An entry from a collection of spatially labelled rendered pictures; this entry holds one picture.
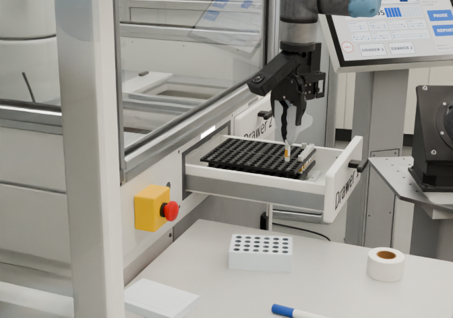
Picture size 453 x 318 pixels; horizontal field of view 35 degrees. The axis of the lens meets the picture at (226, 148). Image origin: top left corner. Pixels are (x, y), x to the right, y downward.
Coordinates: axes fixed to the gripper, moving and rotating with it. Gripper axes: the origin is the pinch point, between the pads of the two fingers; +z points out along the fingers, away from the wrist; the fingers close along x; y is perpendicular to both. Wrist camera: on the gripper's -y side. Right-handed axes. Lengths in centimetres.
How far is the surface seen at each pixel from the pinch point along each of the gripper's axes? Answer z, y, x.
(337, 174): 6.3, 5.7, -9.9
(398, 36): -4, 97, 49
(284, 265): 20.3, -11.2, -13.1
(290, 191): 11.0, -0.2, -2.5
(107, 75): -29, -61, -35
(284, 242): 18.4, -7.3, -8.8
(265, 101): 6, 31, 42
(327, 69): 26, 138, 119
